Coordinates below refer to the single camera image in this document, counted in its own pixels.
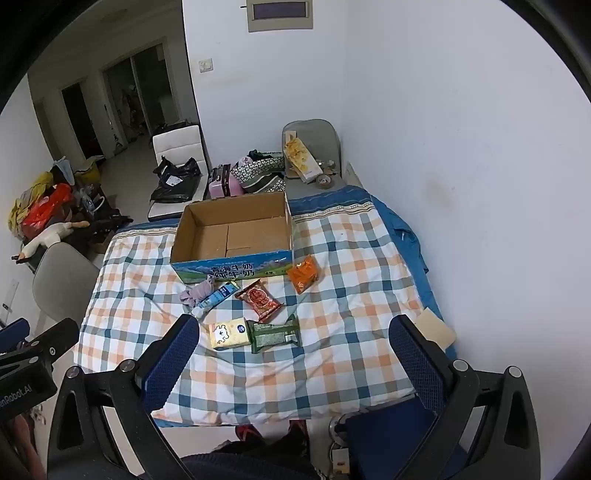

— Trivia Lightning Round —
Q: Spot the grey round-backed chair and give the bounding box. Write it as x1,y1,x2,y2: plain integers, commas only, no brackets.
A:
31,242,100,324

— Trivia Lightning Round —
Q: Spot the green snack packet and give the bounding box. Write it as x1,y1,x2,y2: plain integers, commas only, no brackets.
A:
246,315,302,354

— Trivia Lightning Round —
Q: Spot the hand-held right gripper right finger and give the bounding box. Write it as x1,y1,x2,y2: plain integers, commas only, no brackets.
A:
388,315,543,480

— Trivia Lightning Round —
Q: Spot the person's left hand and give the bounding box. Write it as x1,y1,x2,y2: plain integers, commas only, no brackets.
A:
7,413,37,462

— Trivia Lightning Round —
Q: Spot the orange snack packet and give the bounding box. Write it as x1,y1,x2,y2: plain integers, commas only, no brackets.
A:
286,256,321,295

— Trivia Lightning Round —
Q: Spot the white padded chair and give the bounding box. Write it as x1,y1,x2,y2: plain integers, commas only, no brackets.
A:
148,124,208,220

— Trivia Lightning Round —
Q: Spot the white plush goose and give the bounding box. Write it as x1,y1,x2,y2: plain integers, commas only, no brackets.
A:
18,220,90,259

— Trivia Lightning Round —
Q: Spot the plaid blanket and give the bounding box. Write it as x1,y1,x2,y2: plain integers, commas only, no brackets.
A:
76,210,428,425

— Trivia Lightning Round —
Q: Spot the yellow snack box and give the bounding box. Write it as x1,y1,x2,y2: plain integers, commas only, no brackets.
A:
283,136,324,184

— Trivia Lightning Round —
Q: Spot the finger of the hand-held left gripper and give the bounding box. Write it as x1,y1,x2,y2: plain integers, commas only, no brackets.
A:
0,318,80,370
0,320,31,354

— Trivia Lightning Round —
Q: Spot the red plastic bag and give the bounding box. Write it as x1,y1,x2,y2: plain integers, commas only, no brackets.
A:
22,183,74,227

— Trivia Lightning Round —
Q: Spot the white power strip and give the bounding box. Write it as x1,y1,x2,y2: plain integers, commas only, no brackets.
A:
330,443,352,476

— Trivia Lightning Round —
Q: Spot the blue white tube packet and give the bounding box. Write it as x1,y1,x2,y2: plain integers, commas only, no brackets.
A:
191,282,241,319

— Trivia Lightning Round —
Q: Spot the black plastic bag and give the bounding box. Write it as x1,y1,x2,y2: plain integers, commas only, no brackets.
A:
150,156,202,204

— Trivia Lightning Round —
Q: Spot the pile of black gear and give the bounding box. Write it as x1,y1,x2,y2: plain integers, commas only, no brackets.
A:
69,185,134,243

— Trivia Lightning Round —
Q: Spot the pink suitcase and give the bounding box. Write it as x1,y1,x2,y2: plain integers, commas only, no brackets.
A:
208,164,244,200

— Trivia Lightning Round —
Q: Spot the beige board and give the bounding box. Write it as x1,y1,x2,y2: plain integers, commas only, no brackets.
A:
416,308,458,352

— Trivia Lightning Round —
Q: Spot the cardboard box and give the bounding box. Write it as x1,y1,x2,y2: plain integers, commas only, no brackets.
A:
170,191,295,284

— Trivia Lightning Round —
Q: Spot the dark interior door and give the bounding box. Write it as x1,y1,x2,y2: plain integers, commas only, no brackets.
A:
61,80,105,158

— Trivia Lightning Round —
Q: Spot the sliding glass door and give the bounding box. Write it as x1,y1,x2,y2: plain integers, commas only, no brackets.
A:
102,44,178,153

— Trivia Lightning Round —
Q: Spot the yellow white tissue pack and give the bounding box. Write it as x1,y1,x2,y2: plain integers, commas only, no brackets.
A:
209,318,252,352

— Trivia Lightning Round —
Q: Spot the red snack packet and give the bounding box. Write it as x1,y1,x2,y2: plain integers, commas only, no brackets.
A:
235,279,283,323

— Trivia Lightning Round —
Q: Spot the grey chair with cushion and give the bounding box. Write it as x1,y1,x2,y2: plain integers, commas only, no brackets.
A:
281,119,348,191

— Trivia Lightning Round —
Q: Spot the purple cloth bundle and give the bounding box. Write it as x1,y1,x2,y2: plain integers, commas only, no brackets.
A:
179,276,216,308

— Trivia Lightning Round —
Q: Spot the grey wall panel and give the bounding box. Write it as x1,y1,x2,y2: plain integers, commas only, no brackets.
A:
246,0,315,32

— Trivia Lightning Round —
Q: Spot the yellow cloth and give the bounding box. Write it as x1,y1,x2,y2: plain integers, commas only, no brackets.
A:
10,172,54,232

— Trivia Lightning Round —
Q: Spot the patterned tote bag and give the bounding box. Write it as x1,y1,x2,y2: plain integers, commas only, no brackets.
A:
230,150,287,193

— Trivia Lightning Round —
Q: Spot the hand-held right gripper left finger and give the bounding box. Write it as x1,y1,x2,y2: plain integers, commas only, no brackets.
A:
46,314,201,480

